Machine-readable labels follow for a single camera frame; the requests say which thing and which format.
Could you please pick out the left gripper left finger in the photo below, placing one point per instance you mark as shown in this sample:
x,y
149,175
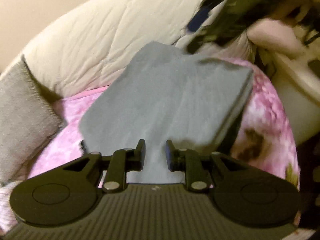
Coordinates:
x,y
109,170

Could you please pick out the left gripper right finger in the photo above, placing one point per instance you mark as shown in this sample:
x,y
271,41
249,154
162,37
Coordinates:
x,y
201,172

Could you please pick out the grey sweatshirt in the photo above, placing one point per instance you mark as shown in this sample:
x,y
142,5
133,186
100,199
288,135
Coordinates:
x,y
164,94

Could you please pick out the pink rose blanket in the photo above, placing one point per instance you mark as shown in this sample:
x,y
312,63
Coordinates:
x,y
264,139

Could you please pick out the grey knitted cushion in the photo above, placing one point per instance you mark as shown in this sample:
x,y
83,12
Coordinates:
x,y
28,121

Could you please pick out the white quilted duvet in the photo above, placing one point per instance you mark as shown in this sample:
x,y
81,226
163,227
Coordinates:
x,y
90,46

